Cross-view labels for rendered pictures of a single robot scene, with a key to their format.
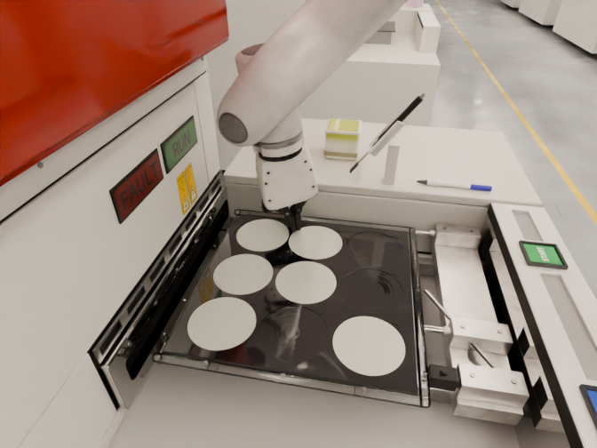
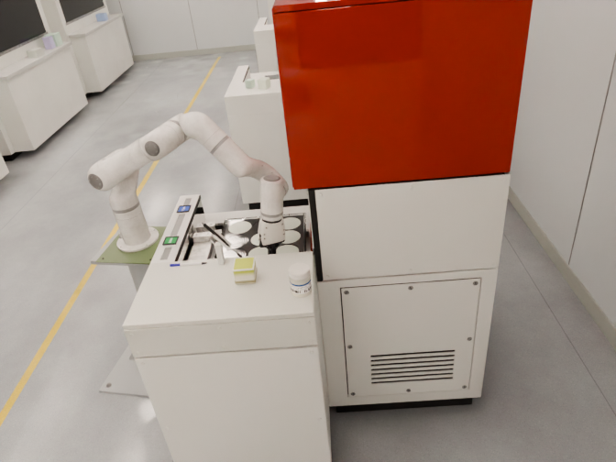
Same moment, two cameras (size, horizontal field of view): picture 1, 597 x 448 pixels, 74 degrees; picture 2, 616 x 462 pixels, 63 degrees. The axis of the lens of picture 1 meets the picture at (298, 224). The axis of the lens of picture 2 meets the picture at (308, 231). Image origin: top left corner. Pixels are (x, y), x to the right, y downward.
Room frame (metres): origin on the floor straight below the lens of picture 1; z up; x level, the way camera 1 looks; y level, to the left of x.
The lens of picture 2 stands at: (2.29, -0.05, 2.03)
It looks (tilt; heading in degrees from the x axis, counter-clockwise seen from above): 32 degrees down; 173
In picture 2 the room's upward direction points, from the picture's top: 6 degrees counter-clockwise
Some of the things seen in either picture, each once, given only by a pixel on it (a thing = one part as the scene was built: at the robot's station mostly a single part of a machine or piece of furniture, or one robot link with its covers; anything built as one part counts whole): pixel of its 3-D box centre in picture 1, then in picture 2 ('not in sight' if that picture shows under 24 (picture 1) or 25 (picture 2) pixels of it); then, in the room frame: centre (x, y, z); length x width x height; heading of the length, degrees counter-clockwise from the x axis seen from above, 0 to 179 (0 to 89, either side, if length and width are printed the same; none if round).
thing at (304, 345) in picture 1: (306, 282); (262, 239); (0.48, -0.01, 0.90); 0.34 x 0.34 x 0.01; 80
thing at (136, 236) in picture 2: not in sight; (132, 223); (0.20, -0.57, 0.92); 0.19 x 0.19 x 0.18
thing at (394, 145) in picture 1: (384, 150); (223, 247); (0.71, -0.16, 1.03); 0.06 x 0.04 x 0.13; 80
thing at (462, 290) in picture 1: (465, 309); (201, 252); (0.45, -0.28, 0.87); 0.36 x 0.08 x 0.03; 170
